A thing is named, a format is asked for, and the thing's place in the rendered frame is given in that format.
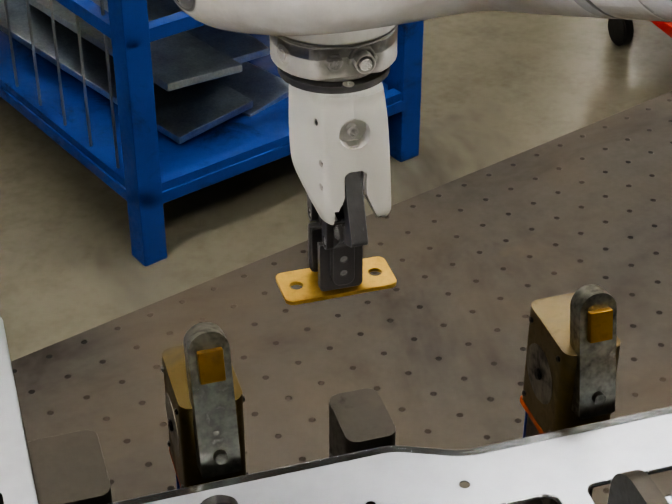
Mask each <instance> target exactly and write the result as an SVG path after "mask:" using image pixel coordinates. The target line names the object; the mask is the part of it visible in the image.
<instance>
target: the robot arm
mask: <svg viewBox="0 0 672 504"><path fill-rule="evenodd" d="M174 1H175V3H176V4H177V5H178V6H179V7H180V8H181V9H182V10H183V11H184V12H185V13H186V14H187V15H189V16H190V17H192V18H193V19H195V20H197V21H199V22H201V23H203V24H205V25H207V26H210V27H213V28H216V29H220V30H226V31H232V32H238V33H246V34H258V35H270V55H271V59H272V61H273V62H274V63H275V64H276V66H277V68H278V74H279V75H280V77H281V78H282V79H283V80H284V81H285V82H286V83H289V141H290V151H291V158H292V162H293V165H294V168H295V170H296V172H297V174H298V176H299V178H300V180H301V182H302V184H303V186H304V188H305V190H306V192H307V212H308V217H309V220H310V221H315V220H316V222H313V223H308V264H309V267H310V269H311V271H313V272H318V286H319V288H320V290H321V291H330V290H336V289H342V288H347V287H353V286H358V285H360V284H361V283H362V279H363V246H364V245H368V233H367V224H366V214H365V205H364V195H365V197H366V199H367V200H368V202H369V204H370V205H371V207H372V209H373V211H374V212H375V214H376V216H377V217H379V216H382V217H385V216H387V215H388V214H389V213H390V210H391V174H390V147H389V129H388V117H387V108H386V100H385V94H384V88H383V84H382V81H383V80H385V78H386V77H387V76H388V74H389V72H390V65H392V64H393V62H394V61H395V60H396V57H397V40H398V25H399V24H405V23H411V22H417V21H422V20H428V19H433V18H438V17H444V16H449V15H455V14H461V13H468V12H478V11H505V12H518V13H531V14H545V15H559V16H574V17H591V18H607V19H626V20H644V21H664V22H672V0H174Z"/></svg>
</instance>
